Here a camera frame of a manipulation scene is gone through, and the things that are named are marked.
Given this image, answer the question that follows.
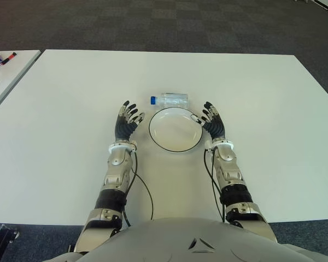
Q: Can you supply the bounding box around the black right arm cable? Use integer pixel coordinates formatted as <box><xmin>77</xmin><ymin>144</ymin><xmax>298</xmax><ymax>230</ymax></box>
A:
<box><xmin>203</xmin><ymin>150</ymin><xmax>226</xmax><ymax>223</ymax></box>

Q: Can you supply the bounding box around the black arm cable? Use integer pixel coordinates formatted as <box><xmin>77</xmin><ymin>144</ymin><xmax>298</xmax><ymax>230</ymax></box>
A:
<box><xmin>203</xmin><ymin>150</ymin><xmax>226</xmax><ymax>223</ymax></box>
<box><xmin>120</xmin><ymin>148</ymin><xmax>154</xmax><ymax>227</ymax></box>

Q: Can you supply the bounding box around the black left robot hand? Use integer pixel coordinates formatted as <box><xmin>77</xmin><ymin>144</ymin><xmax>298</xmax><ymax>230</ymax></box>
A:
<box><xmin>114</xmin><ymin>100</ymin><xmax>145</xmax><ymax>142</ymax></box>

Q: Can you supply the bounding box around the white black-rimmed plate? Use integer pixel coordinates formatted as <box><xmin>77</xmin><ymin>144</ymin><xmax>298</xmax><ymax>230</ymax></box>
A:
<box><xmin>148</xmin><ymin>107</ymin><xmax>204</xmax><ymax>153</ymax></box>

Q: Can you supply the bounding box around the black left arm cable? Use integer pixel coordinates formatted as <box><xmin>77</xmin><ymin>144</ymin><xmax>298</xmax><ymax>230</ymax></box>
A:
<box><xmin>120</xmin><ymin>148</ymin><xmax>154</xmax><ymax>227</ymax></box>

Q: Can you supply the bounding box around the clear blue-capped water bottle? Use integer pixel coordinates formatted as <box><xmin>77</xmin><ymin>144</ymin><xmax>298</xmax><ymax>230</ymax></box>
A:
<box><xmin>150</xmin><ymin>92</ymin><xmax>190</xmax><ymax>109</ymax></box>

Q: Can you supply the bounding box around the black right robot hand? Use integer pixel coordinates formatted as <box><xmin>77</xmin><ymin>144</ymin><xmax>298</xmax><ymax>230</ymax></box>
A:
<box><xmin>190</xmin><ymin>101</ymin><xmax>227</xmax><ymax>141</ymax></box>

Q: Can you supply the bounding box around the red black marker pen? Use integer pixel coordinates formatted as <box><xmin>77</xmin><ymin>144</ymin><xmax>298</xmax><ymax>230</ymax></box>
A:
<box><xmin>0</xmin><ymin>51</ymin><xmax>17</xmax><ymax>66</ymax></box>

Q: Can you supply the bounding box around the black metal frame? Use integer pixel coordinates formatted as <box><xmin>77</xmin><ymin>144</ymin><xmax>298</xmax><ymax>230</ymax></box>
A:
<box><xmin>0</xmin><ymin>223</ymin><xmax>20</xmax><ymax>262</ymax></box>

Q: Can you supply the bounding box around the grey robot torso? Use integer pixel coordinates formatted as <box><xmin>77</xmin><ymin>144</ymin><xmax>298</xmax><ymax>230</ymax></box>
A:
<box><xmin>48</xmin><ymin>217</ymin><xmax>318</xmax><ymax>262</ymax></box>

